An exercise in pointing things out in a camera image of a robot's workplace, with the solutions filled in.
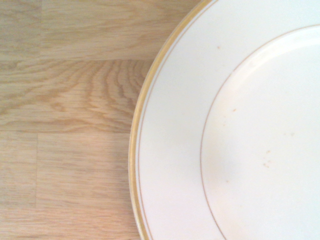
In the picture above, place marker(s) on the white plate with gold rim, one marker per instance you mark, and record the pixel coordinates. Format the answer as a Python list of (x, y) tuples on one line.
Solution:
[(250, 130)]

